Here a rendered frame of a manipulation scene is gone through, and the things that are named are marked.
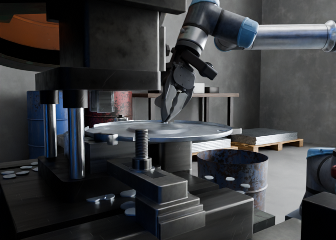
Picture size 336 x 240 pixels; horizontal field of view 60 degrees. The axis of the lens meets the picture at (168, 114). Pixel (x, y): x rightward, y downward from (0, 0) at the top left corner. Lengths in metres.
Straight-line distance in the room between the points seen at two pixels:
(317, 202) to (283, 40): 0.61
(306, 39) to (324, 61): 4.44
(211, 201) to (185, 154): 0.17
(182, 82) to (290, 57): 5.08
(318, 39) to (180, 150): 0.61
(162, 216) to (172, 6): 0.33
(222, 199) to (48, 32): 0.63
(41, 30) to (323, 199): 0.73
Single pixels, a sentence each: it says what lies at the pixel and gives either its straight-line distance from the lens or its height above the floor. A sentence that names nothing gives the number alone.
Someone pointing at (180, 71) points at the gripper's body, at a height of 0.91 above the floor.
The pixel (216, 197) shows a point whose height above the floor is 0.71.
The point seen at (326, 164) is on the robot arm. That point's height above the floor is 0.65.
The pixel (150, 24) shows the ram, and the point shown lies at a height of 0.97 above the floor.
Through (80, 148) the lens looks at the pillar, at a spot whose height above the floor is 0.78.
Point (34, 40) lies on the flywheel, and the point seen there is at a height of 0.99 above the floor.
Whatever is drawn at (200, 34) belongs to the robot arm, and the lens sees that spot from 0.78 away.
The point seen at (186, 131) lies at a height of 0.78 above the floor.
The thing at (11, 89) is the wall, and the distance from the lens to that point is 3.81.
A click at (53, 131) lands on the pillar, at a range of 0.58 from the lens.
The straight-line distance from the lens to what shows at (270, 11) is 6.18.
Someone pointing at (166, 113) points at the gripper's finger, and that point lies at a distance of 0.71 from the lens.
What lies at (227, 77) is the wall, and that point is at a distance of 5.42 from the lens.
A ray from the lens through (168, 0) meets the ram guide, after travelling 0.50.
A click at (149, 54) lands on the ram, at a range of 0.49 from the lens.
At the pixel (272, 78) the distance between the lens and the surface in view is 5.94.
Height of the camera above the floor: 0.86
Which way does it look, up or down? 4 degrees down
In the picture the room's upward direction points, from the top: straight up
